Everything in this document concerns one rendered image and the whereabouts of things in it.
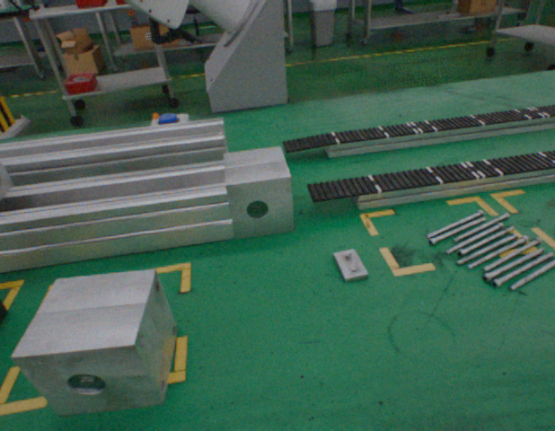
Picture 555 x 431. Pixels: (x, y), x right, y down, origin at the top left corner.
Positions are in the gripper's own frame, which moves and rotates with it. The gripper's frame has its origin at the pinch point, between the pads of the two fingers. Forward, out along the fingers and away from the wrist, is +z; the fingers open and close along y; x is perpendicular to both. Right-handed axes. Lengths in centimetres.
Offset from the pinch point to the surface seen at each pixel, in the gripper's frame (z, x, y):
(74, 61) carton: 180, 454, -92
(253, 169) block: -5.9, -31.2, -16.9
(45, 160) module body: -18.6, 0.7, -33.6
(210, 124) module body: 3.4, -9.3, -17.3
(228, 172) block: -8.3, -29.2, -18.8
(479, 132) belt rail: 40, -44, 5
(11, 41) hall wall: 215, 794, -152
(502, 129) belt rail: 42, -47, 7
